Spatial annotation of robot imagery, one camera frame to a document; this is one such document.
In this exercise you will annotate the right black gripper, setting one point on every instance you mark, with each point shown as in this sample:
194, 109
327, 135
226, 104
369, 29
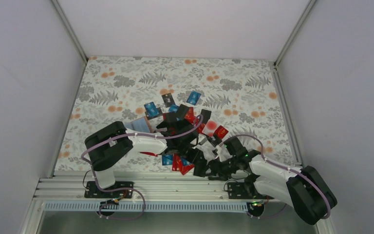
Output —
213, 164

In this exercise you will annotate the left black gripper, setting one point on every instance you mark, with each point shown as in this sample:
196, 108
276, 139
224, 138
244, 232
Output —
196, 154

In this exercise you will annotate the tan leather card holder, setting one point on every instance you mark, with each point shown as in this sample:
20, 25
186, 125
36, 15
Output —
141, 125

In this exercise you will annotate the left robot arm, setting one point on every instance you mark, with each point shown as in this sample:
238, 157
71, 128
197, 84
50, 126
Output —
108, 145

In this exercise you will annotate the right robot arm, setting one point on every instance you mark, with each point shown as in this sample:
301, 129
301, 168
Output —
251, 175

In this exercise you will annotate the black card bottom right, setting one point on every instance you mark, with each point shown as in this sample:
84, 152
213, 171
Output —
200, 166

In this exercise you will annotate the black card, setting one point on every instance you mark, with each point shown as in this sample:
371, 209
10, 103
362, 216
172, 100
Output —
206, 114
200, 166

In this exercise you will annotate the red card bottom centre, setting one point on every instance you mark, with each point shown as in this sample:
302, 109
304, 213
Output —
181, 165

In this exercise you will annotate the red card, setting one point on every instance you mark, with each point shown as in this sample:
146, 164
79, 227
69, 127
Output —
190, 117
149, 154
220, 132
181, 165

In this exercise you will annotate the red card top centre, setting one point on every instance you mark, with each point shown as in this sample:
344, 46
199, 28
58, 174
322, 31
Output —
190, 117

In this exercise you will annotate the red card bottom left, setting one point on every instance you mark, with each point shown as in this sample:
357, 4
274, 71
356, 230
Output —
149, 154

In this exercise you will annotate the black card upper right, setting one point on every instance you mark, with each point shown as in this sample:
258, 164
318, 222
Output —
206, 114

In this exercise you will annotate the red card right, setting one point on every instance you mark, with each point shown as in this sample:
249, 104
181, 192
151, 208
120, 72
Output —
220, 132

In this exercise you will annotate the blue card top right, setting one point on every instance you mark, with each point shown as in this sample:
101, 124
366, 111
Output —
193, 98

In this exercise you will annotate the blue card far left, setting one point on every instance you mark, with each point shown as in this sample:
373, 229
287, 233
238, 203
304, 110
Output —
151, 109

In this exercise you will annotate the floral patterned table mat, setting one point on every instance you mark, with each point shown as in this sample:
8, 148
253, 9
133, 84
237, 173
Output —
240, 93

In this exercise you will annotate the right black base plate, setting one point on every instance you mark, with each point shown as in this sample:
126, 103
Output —
241, 190

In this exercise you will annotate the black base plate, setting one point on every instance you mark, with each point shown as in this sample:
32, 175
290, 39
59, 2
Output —
241, 190
121, 189

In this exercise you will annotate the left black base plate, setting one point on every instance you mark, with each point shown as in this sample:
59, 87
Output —
121, 189

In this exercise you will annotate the aluminium rail frame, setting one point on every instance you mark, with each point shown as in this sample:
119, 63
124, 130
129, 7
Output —
154, 186

